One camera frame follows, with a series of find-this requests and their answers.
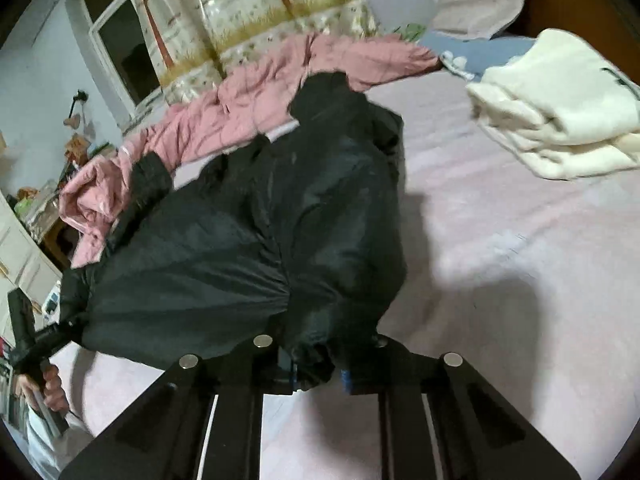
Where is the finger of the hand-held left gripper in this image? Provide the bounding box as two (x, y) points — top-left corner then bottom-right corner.
(34, 319), (85, 358)

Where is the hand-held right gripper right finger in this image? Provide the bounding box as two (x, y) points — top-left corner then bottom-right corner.
(341, 336), (582, 480)

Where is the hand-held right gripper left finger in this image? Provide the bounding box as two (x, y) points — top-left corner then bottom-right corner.
(59, 334), (299, 480)

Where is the black jacket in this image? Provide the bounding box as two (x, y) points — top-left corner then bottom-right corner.
(59, 71), (408, 395)

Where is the person's left forearm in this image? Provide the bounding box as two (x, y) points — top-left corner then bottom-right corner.
(26, 407), (96, 480)

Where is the person's left hand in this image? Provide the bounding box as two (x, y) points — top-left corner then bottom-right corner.
(17, 364), (69, 412)

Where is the white cabinet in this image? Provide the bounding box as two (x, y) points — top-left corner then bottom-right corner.
(0, 192), (63, 348)

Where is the cluttered side table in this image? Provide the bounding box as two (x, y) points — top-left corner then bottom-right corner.
(15, 132), (121, 268)

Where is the pink quilt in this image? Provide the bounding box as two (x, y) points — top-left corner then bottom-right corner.
(58, 34), (443, 269)

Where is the white framed window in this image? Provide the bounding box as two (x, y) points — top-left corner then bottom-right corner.
(67, 0), (166, 123)

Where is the cream folded garment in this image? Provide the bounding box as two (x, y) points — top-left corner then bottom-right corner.
(465, 28), (640, 181)

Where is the blue pillow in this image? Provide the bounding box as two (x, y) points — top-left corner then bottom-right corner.
(417, 30), (538, 81)

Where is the tree print curtain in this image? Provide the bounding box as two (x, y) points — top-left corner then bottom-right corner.
(125, 0), (378, 103)

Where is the pale pink cloth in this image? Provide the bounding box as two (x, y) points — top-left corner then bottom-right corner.
(431, 0), (532, 41)

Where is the wooden headboard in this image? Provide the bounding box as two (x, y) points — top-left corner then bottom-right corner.
(492, 0), (640, 86)

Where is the wall hook ornament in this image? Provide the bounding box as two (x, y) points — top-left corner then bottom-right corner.
(62, 89), (96, 133)

